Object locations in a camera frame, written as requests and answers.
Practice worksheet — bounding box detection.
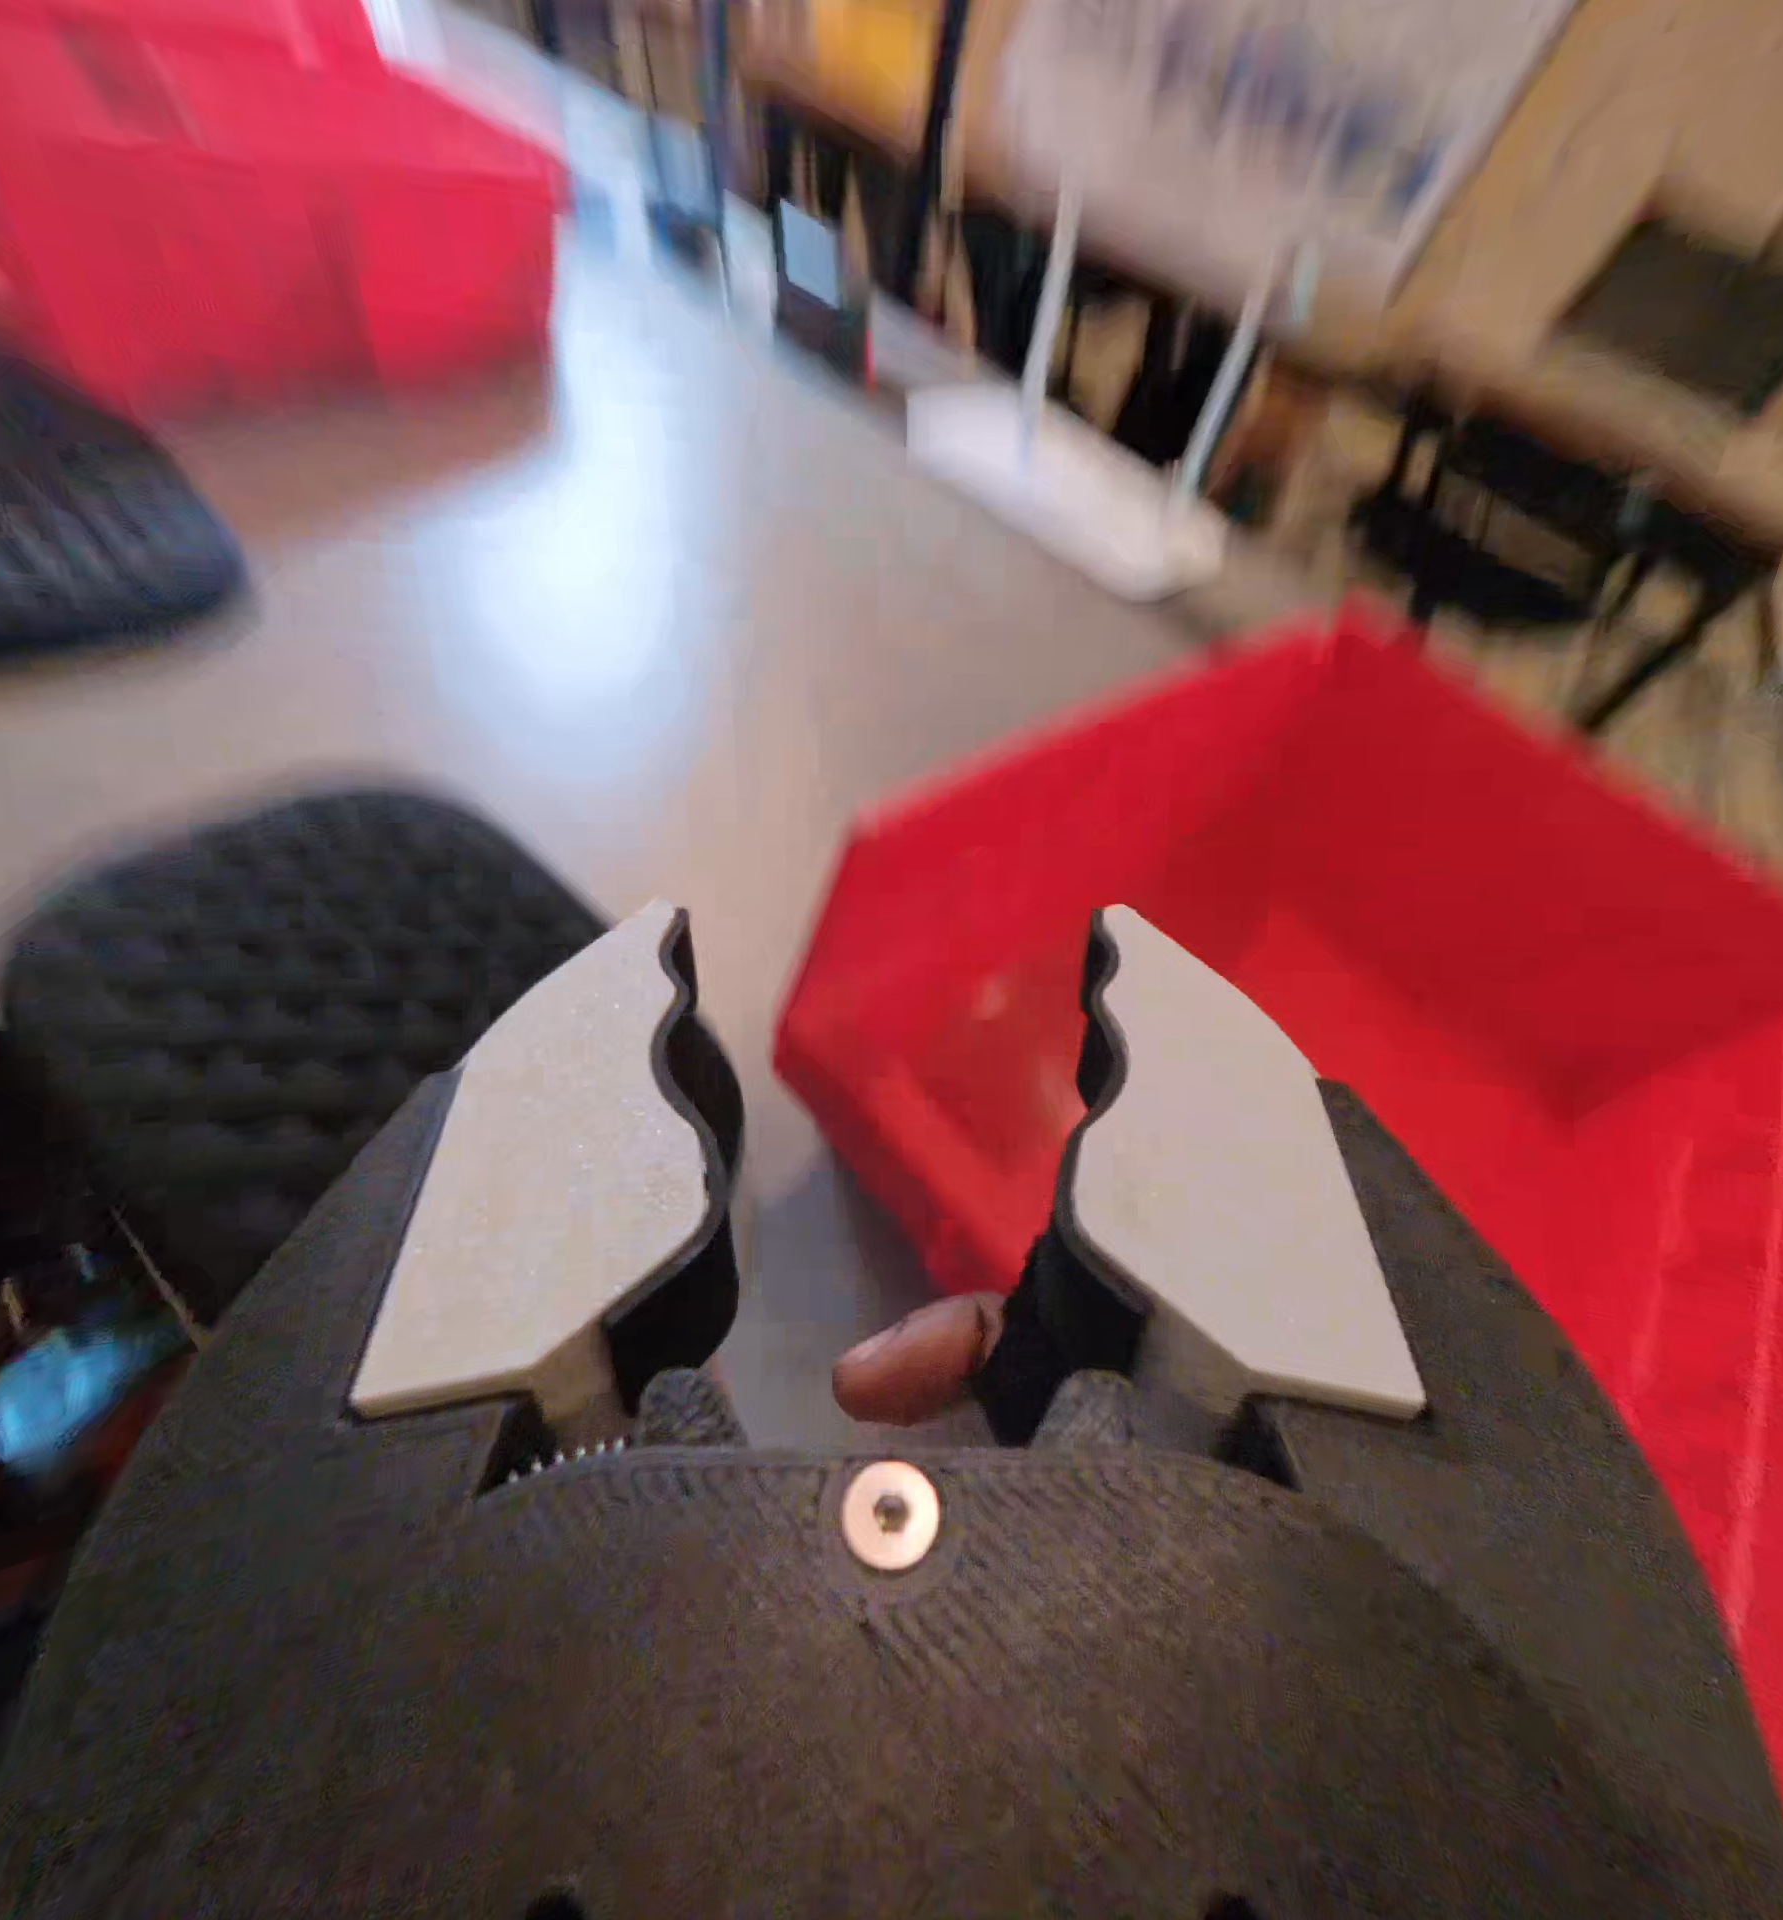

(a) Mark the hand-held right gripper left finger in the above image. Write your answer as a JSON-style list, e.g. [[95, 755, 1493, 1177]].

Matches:
[[348, 899, 745, 1450]]

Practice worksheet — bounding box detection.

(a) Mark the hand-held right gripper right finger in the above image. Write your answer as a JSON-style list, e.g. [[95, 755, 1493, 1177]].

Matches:
[[982, 904, 1430, 1445]]

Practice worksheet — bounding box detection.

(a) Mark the red plastic bin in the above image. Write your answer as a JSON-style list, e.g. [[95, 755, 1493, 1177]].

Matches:
[[0, 0, 562, 423], [774, 600, 1783, 1846]]

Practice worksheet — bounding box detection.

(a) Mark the person's right hand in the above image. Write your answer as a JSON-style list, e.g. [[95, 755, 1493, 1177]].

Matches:
[[833, 1289, 1011, 1427]]

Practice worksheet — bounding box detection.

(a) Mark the black mesh pad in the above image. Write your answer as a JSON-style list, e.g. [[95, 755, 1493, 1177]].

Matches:
[[0, 786, 608, 1322]]

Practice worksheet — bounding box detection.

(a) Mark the instruction poster board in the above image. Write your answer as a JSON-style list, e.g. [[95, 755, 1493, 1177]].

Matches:
[[965, 0, 1584, 347]]

